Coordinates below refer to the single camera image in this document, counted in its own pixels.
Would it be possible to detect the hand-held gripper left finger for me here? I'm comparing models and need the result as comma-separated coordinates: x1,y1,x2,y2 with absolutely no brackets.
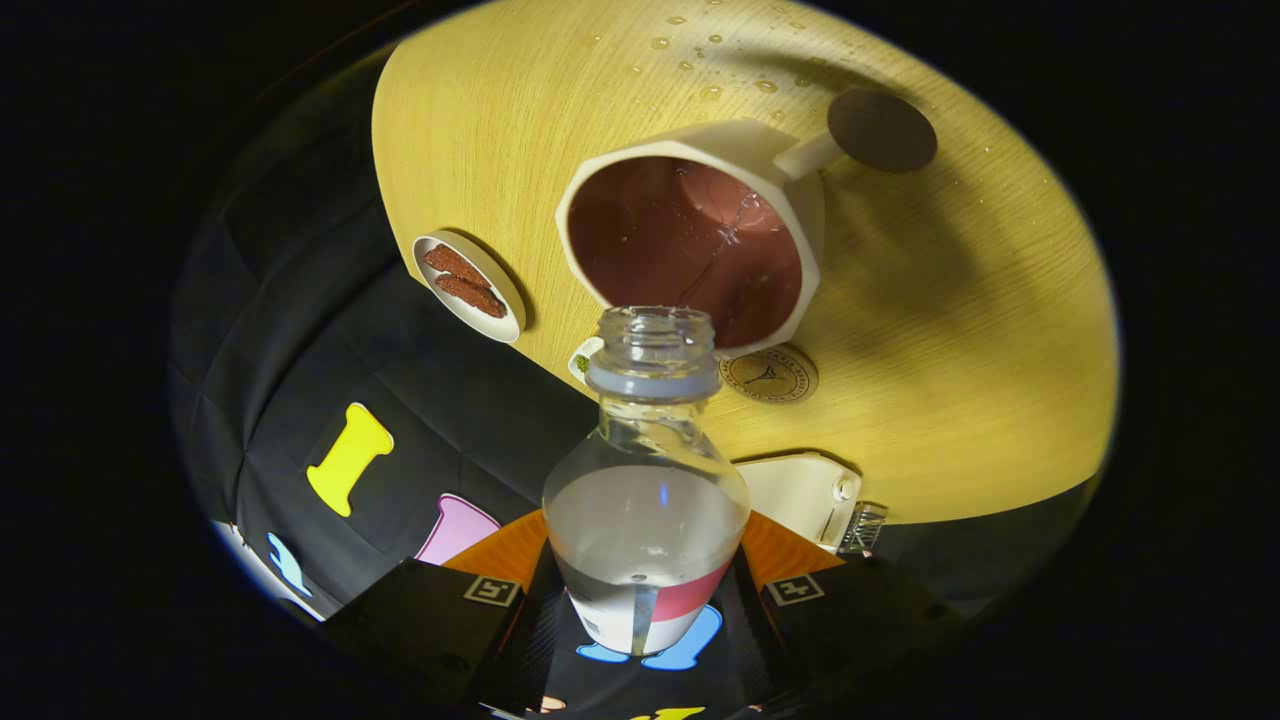
320,510,569,716

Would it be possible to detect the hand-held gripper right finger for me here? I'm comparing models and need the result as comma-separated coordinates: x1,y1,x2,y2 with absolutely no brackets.
722,510,971,716

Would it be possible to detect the clear juice bottle pink label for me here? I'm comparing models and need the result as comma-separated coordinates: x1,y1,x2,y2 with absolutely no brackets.
542,305,752,657

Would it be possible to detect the round wooden coaster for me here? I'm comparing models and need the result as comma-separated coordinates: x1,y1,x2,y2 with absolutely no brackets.
718,345,820,405

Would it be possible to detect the cream cup with wooden handle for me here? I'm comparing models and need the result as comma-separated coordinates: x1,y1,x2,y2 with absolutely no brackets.
555,88,939,359

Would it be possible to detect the white toaster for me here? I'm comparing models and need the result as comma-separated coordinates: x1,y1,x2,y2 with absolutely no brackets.
735,451,863,554

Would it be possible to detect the wooden table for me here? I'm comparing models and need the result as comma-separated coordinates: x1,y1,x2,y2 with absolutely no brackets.
372,0,1121,526

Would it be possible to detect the white divided sauce dish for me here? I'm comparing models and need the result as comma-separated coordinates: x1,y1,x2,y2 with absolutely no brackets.
568,336,605,386

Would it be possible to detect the round white plate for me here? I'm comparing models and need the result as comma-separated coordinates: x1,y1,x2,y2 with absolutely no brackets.
412,230,527,345

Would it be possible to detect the black backdrop cloth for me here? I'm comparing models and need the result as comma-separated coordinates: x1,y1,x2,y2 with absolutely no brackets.
168,50,1101,720

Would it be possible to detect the red meat piece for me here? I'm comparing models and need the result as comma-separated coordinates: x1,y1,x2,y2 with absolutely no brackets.
434,273,507,319
422,243,491,289

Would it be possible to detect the metal wire mesh holder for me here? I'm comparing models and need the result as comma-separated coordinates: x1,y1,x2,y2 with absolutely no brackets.
838,500,889,557

